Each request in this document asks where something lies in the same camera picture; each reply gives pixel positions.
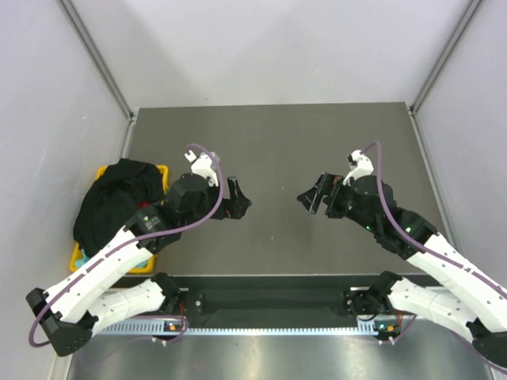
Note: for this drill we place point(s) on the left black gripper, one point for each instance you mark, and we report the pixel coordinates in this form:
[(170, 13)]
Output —
[(235, 207)]

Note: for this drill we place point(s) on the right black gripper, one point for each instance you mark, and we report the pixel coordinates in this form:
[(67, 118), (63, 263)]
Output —
[(328, 184)]

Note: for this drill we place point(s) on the black t-shirt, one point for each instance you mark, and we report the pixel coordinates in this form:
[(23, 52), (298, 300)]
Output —
[(112, 200)]

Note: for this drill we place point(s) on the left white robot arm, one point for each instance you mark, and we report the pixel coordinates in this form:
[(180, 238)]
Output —
[(78, 308)]

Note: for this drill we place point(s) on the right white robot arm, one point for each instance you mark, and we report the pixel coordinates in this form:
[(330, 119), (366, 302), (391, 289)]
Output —
[(475, 309)]

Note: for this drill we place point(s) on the dark red t-shirt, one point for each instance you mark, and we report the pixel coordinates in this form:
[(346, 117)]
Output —
[(144, 204)]

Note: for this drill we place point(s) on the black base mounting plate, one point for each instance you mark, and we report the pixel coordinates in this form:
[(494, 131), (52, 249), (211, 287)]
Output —
[(268, 300)]

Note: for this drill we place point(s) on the teal t-shirt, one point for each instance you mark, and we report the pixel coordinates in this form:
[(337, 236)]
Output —
[(78, 259)]

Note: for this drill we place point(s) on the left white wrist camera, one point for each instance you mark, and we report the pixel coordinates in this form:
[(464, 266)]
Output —
[(204, 166)]

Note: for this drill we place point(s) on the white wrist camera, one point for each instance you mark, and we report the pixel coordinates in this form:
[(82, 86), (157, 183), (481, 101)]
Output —
[(360, 166), (204, 166)]

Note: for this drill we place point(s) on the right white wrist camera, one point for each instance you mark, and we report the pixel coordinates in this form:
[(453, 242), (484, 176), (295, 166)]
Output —
[(360, 166)]

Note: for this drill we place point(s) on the slotted grey cable duct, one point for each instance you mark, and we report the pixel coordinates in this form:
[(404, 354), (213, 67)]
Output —
[(172, 327)]

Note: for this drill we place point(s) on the right aluminium frame post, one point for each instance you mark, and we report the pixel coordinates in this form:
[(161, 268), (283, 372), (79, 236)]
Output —
[(463, 23)]

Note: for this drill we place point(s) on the aluminium frame post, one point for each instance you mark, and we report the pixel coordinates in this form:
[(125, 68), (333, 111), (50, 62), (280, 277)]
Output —
[(463, 23), (73, 16)]

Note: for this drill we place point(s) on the left aluminium frame post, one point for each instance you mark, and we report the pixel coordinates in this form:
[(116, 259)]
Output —
[(73, 16)]

